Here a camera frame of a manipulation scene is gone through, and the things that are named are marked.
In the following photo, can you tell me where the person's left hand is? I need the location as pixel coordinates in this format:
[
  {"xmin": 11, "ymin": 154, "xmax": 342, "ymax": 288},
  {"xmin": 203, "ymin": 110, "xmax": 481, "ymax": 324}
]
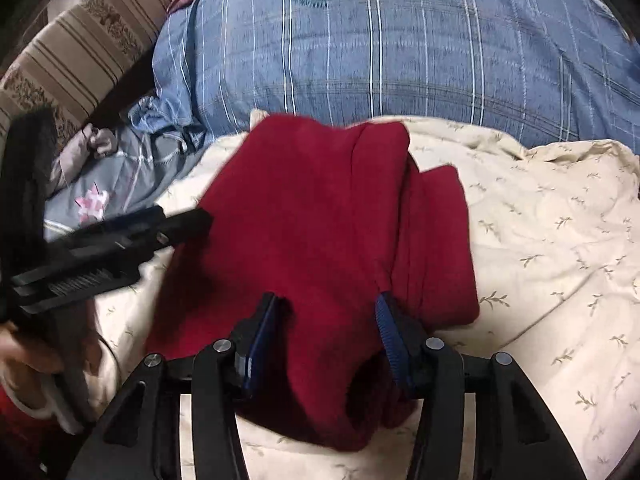
[{"xmin": 0, "ymin": 303, "xmax": 104, "ymax": 416}]

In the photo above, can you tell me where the cream leaf-print pillow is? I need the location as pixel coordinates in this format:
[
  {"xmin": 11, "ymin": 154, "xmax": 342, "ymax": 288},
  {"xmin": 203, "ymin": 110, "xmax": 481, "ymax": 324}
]
[{"xmin": 94, "ymin": 116, "xmax": 639, "ymax": 479}]

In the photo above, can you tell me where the blue plaid pillow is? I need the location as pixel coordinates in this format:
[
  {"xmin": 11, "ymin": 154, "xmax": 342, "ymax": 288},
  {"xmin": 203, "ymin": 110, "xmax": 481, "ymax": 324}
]
[{"xmin": 129, "ymin": 0, "xmax": 639, "ymax": 148}]

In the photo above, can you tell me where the grey crumpled cloth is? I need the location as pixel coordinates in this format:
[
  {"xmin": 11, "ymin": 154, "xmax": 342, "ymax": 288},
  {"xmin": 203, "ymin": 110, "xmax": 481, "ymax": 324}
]
[{"xmin": 47, "ymin": 124, "xmax": 118, "ymax": 196}]

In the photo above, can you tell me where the dark red garment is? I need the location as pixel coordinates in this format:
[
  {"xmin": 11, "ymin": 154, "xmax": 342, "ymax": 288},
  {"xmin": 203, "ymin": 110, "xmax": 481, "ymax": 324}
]
[{"xmin": 146, "ymin": 115, "xmax": 480, "ymax": 452}]

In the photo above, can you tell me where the striped beige cushion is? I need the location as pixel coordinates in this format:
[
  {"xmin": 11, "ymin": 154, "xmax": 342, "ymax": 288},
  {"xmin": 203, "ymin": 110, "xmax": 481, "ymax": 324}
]
[{"xmin": 1, "ymin": 0, "xmax": 170, "ymax": 148}]

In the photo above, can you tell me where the grey star-print bedsheet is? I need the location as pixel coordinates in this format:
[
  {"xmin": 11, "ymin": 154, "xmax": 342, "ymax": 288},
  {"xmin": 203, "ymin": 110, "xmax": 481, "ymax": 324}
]
[{"xmin": 44, "ymin": 125, "xmax": 213, "ymax": 240}]

